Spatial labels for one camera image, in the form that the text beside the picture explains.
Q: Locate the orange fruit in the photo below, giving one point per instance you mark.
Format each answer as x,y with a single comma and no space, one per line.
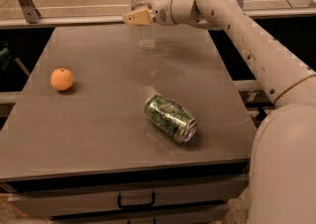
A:
61,79

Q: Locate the green soda can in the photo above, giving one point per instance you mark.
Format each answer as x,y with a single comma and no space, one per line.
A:
171,118

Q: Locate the grey drawer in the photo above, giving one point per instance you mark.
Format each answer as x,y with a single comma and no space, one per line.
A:
81,200
198,214

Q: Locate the grey lower drawer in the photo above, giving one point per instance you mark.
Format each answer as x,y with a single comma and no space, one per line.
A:
198,214

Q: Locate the green object at left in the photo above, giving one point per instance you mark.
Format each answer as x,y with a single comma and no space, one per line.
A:
5,58

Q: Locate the clear plastic water bottle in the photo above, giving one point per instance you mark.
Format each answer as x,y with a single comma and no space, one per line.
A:
145,34

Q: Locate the grey upper drawer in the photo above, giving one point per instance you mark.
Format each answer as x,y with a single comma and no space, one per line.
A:
81,200

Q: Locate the grey horizontal railing bar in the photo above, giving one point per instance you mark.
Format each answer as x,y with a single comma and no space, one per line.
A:
105,20

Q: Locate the black drawer handle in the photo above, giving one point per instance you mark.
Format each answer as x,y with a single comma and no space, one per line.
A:
136,200

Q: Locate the left metal railing bracket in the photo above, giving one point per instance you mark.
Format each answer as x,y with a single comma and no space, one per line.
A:
31,13

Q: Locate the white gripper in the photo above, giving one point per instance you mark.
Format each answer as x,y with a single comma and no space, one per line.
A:
161,8

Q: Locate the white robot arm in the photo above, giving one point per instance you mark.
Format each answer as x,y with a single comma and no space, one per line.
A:
283,161

